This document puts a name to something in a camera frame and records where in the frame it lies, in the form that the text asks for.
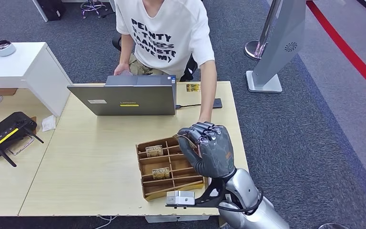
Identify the black office chair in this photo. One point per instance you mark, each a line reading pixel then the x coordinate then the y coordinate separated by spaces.
pixel 189 68

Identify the chrome stanchion post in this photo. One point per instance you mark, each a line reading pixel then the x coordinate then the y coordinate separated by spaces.
pixel 255 49

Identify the grey kiosk stand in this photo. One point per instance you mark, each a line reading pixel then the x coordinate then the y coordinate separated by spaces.
pixel 284 41

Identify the white desk riser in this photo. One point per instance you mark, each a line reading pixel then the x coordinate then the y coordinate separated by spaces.
pixel 22 66

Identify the round grey base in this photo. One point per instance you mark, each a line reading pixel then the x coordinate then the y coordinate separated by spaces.
pixel 333 226

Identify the white paper slip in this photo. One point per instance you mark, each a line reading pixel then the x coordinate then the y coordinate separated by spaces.
pixel 48 123

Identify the gold patterned card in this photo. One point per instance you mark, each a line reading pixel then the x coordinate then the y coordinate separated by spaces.
pixel 193 87

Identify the black cabinet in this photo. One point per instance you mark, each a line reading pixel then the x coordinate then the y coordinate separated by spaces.
pixel 51 8

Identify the person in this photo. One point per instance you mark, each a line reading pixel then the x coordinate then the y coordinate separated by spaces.
pixel 164 31

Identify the grey laptop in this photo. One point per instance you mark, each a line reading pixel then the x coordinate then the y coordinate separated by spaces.
pixel 129 94

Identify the brown cardboard piece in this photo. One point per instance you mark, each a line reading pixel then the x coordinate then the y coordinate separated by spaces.
pixel 5 92

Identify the round white dish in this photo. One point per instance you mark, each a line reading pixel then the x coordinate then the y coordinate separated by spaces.
pixel 3 48

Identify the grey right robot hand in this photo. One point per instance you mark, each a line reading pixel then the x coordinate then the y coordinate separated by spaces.
pixel 214 151

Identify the black router with yellow stripe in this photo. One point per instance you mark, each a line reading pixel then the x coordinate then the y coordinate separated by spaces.
pixel 6 132

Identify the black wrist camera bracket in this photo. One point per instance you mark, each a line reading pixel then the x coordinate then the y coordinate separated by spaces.
pixel 208 197

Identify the black USB hub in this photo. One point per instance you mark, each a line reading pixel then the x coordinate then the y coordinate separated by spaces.
pixel 218 103

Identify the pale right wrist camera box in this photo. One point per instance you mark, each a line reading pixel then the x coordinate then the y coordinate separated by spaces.
pixel 180 198

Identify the person's left forearm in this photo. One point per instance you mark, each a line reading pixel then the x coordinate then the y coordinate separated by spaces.
pixel 209 94

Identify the chrome stool base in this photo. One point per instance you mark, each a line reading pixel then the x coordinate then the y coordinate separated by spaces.
pixel 92 5

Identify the person's right forearm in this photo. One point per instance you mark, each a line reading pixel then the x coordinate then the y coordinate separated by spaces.
pixel 126 50

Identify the person's right hand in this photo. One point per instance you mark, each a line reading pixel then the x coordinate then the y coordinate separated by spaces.
pixel 121 69

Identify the white under-desk bracket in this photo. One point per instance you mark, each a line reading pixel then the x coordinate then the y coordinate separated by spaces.
pixel 176 218

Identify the wooden card organizer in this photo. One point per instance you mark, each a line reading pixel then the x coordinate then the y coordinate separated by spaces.
pixel 176 164

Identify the white background desk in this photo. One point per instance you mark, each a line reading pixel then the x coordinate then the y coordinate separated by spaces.
pixel 41 11

